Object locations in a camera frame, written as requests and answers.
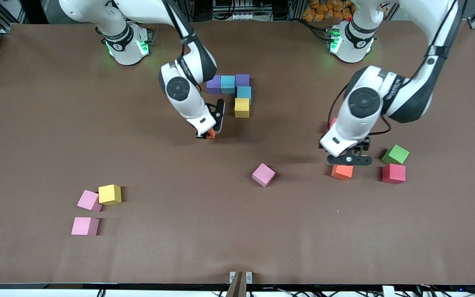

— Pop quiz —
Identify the light blue cube orange speck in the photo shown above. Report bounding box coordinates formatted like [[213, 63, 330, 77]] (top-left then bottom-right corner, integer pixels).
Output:
[[220, 75, 236, 95]]

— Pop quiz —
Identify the yellow foam cube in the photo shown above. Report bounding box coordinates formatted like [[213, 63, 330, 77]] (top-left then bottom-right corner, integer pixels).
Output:
[[234, 98, 250, 119], [98, 184, 122, 206]]

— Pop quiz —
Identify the pile of orange objects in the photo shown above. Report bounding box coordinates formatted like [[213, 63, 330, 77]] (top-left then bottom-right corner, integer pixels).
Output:
[[303, 0, 355, 21]]

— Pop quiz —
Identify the brown tapered strip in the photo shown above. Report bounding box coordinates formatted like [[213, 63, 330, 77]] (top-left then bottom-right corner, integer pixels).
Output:
[[226, 271, 247, 297]]

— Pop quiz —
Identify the green foam cube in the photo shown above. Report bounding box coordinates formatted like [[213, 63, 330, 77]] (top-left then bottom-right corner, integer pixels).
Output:
[[381, 144, 410, 165]]

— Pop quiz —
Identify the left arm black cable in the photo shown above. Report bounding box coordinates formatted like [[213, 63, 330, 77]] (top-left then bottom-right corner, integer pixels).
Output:
[[328, 0, 465, 137]]

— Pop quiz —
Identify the brown table cover sheet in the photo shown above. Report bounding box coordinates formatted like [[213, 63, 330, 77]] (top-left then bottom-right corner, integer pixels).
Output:
[[0, 20, 475, 285]]

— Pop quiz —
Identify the pink foam cube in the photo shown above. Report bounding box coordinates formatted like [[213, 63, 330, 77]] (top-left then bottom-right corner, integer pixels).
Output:
[[77, 190, 103, 212], [71, 217, 100, 236], [252, 163, 276, 188]]

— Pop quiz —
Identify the grey metal mounting bracket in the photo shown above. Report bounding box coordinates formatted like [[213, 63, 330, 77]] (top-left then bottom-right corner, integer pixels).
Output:
[[229, 271, 253, 284]]

